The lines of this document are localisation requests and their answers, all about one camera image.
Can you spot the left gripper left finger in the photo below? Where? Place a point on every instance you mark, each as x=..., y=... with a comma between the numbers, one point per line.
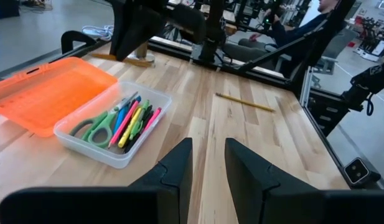
x=166, y=193

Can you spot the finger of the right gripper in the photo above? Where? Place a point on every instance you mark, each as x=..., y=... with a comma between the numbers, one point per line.
x=142, y=25
x=117, y=18

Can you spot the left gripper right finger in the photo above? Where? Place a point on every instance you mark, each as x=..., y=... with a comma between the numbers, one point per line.
x=266, y=199

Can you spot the black pen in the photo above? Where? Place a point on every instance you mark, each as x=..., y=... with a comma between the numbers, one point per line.
x=138, y=137
x=147, y=111

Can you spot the green pen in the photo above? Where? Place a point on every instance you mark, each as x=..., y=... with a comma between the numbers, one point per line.
x=137, y=126

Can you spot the pink highlighter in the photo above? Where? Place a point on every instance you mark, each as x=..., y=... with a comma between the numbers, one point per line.
x=154, y=116

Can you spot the pink pen with blue cap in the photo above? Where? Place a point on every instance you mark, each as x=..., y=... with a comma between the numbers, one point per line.
x=126, y=123

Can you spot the yellow wooden pencil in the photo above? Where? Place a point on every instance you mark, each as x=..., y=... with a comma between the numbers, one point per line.
x=244, y=102

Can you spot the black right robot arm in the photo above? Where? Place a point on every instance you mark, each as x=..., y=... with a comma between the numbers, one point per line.
x=212, y=31

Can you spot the clear plastic supply box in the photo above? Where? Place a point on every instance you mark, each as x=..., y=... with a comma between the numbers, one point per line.
x=86, y=149

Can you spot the orange plastic box lid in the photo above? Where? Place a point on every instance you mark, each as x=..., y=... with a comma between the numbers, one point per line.
x=54, y=90

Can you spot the gray office chair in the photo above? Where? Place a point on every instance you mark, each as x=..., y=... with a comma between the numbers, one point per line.
x=241, y=51

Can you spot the person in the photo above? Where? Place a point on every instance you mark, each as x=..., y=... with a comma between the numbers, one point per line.
x=291, y=32

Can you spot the background robot station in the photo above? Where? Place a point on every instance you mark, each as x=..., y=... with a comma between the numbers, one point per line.
x=373, y=40

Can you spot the small black table camera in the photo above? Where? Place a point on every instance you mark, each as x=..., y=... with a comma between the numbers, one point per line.
x=358, y=171

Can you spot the silver frame bracket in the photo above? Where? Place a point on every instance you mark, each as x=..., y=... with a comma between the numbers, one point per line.
x=306, y=87

